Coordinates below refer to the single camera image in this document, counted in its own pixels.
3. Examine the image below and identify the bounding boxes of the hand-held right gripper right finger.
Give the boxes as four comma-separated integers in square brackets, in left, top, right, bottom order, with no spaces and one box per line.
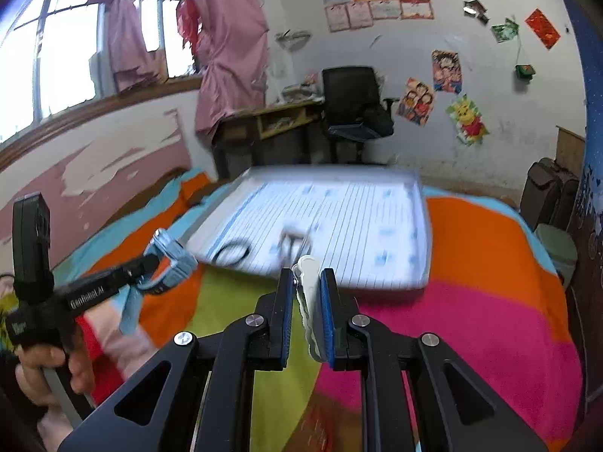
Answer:
[320,268,549,452]

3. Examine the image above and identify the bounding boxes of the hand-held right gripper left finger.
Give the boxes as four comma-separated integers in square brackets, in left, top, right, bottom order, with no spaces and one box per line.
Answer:
[57,267,295,452]

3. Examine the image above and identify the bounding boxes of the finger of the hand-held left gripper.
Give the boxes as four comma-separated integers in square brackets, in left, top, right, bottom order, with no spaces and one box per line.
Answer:
[110,254,163,293]

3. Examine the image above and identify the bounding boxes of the white hair claw clip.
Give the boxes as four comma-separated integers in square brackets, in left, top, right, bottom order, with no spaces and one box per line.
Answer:
[291,254,331,363]

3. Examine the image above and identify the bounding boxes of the light blue wrist watch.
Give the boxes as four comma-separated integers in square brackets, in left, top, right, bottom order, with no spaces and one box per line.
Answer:
[120,228,199,336]

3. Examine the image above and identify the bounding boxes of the hair tie with amber bead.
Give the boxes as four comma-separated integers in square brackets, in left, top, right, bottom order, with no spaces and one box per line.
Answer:
[212,241,251,267]

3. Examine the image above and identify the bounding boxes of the grey tray with grid paper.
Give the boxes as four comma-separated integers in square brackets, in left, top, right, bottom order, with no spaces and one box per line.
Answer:
[187,165,433,291]

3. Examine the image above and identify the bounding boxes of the person's left hand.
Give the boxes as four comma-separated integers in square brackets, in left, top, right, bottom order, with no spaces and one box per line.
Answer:
[14,330,97,417]

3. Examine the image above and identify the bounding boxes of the pink cloth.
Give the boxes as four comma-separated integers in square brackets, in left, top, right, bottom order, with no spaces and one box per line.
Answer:
[92,308,157,383]

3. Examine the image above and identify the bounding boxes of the colourful striped blanket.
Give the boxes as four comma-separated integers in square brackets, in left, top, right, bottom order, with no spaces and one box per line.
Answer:
[47,169,587,452]

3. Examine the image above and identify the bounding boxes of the dark wooden desk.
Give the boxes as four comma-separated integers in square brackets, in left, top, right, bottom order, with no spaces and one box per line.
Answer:
[211,98,327,180]

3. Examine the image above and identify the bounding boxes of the barred window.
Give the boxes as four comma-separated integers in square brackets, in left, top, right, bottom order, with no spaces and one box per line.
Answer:
[0,0,208,144]

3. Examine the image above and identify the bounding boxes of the black office chair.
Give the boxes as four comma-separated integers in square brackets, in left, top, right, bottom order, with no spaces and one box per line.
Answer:
[321,66,401,165]

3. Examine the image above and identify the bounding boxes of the stack of papers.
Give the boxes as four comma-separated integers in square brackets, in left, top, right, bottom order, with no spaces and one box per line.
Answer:
[282,81,326,103]

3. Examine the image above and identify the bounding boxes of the pink curtain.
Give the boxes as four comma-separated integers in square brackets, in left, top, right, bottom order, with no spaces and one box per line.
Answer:
[55,0,169,93]
[175,0,270,136]

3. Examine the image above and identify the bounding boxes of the green stool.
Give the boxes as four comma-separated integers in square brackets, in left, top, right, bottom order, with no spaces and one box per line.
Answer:
[534,223,579,284]

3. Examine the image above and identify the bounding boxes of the brown suitcase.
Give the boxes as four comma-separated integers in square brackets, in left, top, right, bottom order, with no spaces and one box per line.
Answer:
[520,157,581,232]

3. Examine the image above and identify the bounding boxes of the red hanging cloth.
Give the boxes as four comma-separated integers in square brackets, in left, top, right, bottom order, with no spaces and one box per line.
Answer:
[176,0,202,53]

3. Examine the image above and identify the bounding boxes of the wooden board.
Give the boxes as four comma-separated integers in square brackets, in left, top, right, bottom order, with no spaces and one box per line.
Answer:
[555,125,588,180]

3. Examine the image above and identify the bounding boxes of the blue starry hanging cloth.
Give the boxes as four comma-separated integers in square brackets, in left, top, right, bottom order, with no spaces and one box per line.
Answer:
[562,0,603,264]

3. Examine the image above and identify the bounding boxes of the cartoon family wall poster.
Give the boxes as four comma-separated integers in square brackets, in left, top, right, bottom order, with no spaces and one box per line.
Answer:
[396,77,437,128]

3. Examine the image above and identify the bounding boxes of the yellow bear wall poster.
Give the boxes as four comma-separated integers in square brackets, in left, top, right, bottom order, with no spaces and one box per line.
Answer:
[445,95,491,147]

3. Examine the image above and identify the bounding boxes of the cartoon fighter wall poster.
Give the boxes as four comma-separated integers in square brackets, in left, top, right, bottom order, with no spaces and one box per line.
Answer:
[432,49,464,94]

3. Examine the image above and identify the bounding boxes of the small wall shelf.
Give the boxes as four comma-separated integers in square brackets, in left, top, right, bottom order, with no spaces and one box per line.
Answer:
[274,29,312,51]

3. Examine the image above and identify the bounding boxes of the green paper wall decoration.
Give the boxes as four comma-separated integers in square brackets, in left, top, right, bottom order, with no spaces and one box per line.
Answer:
[491,17,521,44]

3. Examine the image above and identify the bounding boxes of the small dark wall ornament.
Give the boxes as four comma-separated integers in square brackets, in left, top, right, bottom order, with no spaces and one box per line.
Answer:
[462,0,490,26]

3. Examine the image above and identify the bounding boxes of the red paper wall decoration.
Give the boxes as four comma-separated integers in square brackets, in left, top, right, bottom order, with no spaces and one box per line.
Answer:
[524,8,563,52]

